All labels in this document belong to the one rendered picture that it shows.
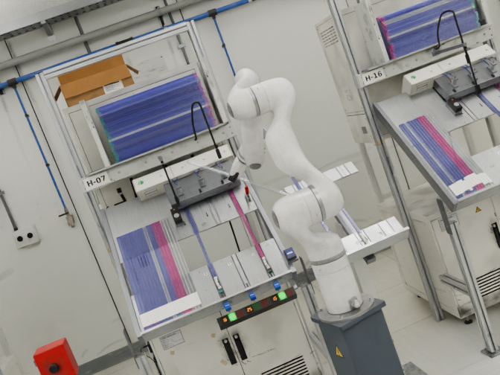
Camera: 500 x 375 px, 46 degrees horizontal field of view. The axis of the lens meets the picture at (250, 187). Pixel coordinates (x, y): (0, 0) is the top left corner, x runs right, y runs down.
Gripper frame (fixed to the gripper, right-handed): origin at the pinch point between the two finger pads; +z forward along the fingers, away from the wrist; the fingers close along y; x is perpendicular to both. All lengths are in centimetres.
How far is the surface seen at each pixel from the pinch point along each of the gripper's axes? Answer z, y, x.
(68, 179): 166, -70, -86
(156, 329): 28, 66, -5
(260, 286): 9.1, 39.6, 27.3
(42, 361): 57, 85, -41
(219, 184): 17.1, -6.3, -2.3
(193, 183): 23.3, -5.0, -13.5
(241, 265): 14.4, 31.2, 18.2
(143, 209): 39.5, 8.6, -29.2
